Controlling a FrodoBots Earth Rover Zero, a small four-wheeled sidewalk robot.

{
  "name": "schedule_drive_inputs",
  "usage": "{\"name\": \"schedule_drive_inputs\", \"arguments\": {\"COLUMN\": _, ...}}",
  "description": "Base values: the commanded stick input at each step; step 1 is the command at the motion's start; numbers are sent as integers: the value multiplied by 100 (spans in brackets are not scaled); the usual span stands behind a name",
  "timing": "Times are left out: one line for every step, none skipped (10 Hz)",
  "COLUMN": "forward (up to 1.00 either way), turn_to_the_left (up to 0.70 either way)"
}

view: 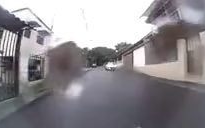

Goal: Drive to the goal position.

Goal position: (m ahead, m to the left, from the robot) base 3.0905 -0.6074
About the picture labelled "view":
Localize pale concrete kerb strip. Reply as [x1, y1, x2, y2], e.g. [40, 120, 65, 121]
[0, 89, 54, 126]

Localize dark green trees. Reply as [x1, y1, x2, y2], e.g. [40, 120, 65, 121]
[80, 41, 133, 68]

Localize cream building with balcony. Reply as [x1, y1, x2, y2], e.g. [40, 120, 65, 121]
[113, 0, 205, 86]

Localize white house with barred windows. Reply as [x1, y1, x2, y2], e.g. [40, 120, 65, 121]
[10, 7, 54, 98]

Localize white car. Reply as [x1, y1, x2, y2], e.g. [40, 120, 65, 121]
[104, 61, 118, 72]

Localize black metal bar gate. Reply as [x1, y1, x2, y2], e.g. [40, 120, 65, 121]
[0, 23, 22, 105]

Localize grey asphalt road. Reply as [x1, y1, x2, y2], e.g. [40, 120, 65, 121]
[0, 65, 205, 128]

